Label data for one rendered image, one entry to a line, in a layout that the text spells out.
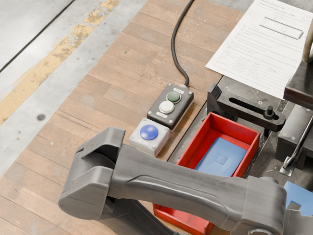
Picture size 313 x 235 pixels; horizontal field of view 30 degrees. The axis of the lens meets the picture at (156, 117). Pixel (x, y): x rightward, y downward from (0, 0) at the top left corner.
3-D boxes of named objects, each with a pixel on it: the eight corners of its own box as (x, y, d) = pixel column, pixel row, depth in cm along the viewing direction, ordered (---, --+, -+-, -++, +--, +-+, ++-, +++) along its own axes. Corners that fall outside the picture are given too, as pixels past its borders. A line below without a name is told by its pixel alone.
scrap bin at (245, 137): (153, 215, 120) (151, 201, 115) (209, 127, 132) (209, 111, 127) (206, 241, 115) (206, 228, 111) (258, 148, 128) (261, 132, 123)
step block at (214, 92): (207, 115, 134) (207, 91, 127) (212, 107, 135) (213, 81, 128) (232, 126, 131) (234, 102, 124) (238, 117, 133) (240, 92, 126)
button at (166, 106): (158, 113, 133) (158, 107, 131) (164, 104, 134) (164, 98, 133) (169, 117, 132) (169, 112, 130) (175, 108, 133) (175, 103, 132)
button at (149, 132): (137, 139, 129) (136, 134, 127) (146, 126, 131) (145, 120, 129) (152, 146, 127) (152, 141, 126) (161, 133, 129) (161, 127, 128)
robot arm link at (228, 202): (294, 179, 80) (81, 116, 79) (289, 239, 75) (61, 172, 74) (264, 215, 91) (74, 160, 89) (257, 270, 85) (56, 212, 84)
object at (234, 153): (181, 189, 122) (181, 182, 120) (218, 137, 129) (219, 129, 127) (210, 205, 120) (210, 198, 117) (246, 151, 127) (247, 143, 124)
